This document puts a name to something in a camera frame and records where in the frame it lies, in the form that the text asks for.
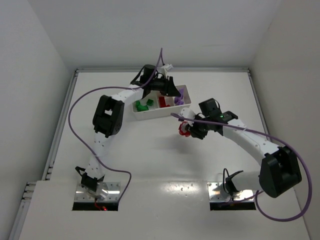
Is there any purple lego brick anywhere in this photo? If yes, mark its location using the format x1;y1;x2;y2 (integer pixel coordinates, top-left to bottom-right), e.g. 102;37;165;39
174;87;185;106

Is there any santa lego stack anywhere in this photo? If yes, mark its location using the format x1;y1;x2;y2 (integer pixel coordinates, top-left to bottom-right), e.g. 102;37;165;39
178;121;191;137

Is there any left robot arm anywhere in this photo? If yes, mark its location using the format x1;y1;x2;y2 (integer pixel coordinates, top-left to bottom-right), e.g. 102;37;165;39
72;64;182;193

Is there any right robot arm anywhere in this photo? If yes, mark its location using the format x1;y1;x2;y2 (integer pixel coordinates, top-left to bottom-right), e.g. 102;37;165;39
182;98;302;198

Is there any white divided container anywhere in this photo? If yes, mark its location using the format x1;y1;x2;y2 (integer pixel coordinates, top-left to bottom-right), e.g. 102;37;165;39
131;85;192;120

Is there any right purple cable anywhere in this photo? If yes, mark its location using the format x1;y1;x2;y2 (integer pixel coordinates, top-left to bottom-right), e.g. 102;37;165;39
170;112;313;222

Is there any purple cable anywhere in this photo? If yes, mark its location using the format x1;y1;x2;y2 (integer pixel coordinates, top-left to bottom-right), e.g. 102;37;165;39
68;47;166;201
170;112;313;222

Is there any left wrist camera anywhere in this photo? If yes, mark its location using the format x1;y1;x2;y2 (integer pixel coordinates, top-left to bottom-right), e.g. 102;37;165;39
158;64;173;76

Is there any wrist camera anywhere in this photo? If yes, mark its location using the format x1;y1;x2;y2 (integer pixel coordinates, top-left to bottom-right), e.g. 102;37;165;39
158;64;173;76
180;107;196;126

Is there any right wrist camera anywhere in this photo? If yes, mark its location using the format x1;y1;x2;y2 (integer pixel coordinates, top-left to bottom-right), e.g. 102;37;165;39
180;107;196;126

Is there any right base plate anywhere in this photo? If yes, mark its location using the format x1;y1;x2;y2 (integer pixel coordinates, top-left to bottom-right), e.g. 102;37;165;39
207;181;255;203

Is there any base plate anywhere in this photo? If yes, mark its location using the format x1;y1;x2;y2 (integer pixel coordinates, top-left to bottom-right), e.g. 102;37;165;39
74;182;121;203
207;181;255;203

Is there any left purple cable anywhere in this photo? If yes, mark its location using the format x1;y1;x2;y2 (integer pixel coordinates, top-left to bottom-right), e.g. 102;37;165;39
68;47;166;201

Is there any left base plate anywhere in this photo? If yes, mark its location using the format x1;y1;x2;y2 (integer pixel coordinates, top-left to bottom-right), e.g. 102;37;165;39
74;182;121;203

